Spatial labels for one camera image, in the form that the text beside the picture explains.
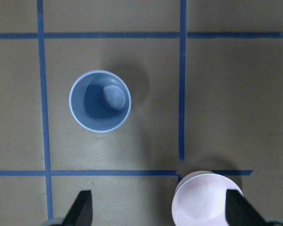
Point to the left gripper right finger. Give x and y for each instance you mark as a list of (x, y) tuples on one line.
[(239, 212)]

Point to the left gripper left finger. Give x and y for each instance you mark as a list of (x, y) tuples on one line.
[(80, 213)]

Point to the blue cup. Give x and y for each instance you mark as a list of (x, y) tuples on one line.
[(100, 101)]

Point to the pink bowl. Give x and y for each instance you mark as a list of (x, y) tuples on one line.
[(199, 199)]

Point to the brown paper table cover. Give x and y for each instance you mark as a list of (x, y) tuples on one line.
[(206, 79)]

